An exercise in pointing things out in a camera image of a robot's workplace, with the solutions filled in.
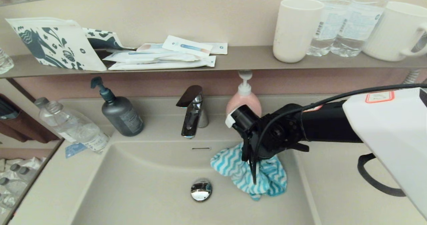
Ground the white sachet pinkish print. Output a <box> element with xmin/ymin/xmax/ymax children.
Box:
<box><xmin>137</xmin><ymin>43</ymin><xmax>169</xmax><ymax>53</ymax></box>

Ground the clear plastic water bottle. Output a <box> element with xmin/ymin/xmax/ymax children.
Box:
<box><xmin>0</xmin><ymin>48</ymin><xmax>14</xmax><ymax>74</ymax></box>
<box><xmin>307</xmin><ymin>0</ymin><xmax>353</xmax><ymax>57</ymax></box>
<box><xmin>45</xmin><ymin>100</ymin><xmax>110</xmax><ymax>154</ymax></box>
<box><xmin>330</xmin><ymin>0</ymin><xmax>398</xmax><ymax>58</ymax></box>
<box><xmin>34</xmin><ymin>97</ymin><xmax>79</xmax><ymax>144</ymax></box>

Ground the small plain white sachet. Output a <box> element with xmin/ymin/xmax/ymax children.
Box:
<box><xmin>201</xmin><ymin>42</ymin><xmax>229</xmax><ymax>55</ymax></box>

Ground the chrome sink faucet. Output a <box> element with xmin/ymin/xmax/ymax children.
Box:
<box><xmin>176</xmin><ymin>85</ymin><xmax>209</xmax><ymax>139</ymax></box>

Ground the white sachet blue orange print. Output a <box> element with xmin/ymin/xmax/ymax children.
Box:
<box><xmin>162</xmin><ymin>35</ymin><xmax>213</xmax><ymax>58</ymax></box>

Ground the blue patterned card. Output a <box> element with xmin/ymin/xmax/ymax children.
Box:
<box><xmin>65</xmin><ymin>143</ymin><xmax>88</xmax><ymax>159</ymax></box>

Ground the small white blue patterned pouch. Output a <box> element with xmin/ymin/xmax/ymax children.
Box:
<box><xmin>82</xmin><ymin>28</ymin><xmax>136</xmax><ymax>51</ymax></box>

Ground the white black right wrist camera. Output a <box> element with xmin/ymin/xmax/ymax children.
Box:
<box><xmin>225</xmin><ymin>104</ymin><xmax>262</xmax><ymax>136</ymax></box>

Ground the chrome drain stopper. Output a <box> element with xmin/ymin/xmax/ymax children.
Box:
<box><xmin>190</xmin><ymin>179</ymin><xmax>212</xmax><ymax>202</ymax></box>

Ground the beige sink basin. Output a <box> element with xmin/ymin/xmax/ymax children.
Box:
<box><xmin>68</xmin><ymin>139</ymin><xmax>317</xmax><ymax>225</ymax></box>

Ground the brown wooden furniture piece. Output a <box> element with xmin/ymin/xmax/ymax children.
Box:
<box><xmin>0</xmin><ymin>93</ymin><xmax>60</xmax><ymax>144</ymax></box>

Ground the grey corrugated hose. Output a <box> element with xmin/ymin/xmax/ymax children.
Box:
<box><xmin>402</xmin><ymin>69</ymin><xmax>421</xmax><ymax>84</ymax></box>

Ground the pink soap pump bottle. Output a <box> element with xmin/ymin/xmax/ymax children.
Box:
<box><xmin>226</xmin><ymin>70</ymin><xmax>263</xmax><ymax>119</ymax></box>

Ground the long white plastic packet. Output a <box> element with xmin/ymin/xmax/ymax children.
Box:
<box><xmin>103</xmin><ymin>50</ymin><xmax>202</xmax><ymax>64</ymax></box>
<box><xmin>108</xmin><ymin>56</ymin><xmax>217</xmax><ymax>71</ymax></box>

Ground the black rounded object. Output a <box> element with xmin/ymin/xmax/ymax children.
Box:
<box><xmin>0</xmin><ymin>96</ymin><xmax>19</xmax><ymax>120</ymax></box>

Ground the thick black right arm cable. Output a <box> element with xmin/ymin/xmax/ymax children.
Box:
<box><xmin>252</xmin><ymin>83</ymin><xmax>427</xmax><ymax>197</ymax></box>

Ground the white ribbed mug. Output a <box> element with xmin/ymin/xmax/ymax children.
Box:
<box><xmin>362</xmin><ymin>1</ymin><xmax>427</xmax><ymax>62</ymax></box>

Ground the large white blue patterned pouch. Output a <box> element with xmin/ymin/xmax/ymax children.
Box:
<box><xmin>5</xmin><ymin>17</ymin><xmax>107</xmax><ymax>72</ymax></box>

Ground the white plastic tumbler cup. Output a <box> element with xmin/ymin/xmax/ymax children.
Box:
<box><xmin>273</xmin><ymin>0</ymin><xmax>325</xmax><ymax>63</ymax></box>

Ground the dark grey pump bottle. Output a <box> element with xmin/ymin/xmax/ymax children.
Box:
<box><xmin>91</xmin><ymin>76</ymin><xmax>145</xmax><ymax>137</ymax></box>

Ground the grey wall shelf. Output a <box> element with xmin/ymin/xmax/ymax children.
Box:
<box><xmin>0</xmin><ymin>45</ymin><xmax>427</xmax><ymax>79</ymax></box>

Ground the plastic wrapped bottle pack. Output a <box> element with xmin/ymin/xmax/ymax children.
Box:
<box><xmin>0</xmin><ymin>157</ymin><xmax>44</xmax><ymax>217</ymax></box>

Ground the turquoise white striped cloth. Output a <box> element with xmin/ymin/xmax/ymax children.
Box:
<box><xmin>210</xmin><ymin>142</ymin><xmax>288</xmax><ymax>201</ymax></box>

